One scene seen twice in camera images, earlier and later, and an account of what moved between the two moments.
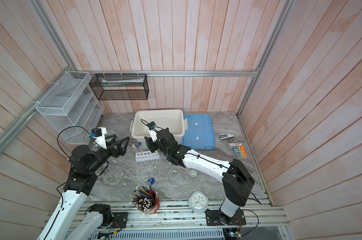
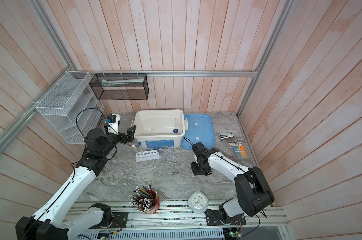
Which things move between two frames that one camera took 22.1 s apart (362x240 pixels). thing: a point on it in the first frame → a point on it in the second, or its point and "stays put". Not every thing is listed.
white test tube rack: [146, 155] stays put
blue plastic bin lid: [199, 134] stays put
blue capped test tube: [140, 145] stays put
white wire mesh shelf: [69, 105] stays put
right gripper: [152, 144] → [195, 171]
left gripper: [116, 153] → [130, 135]
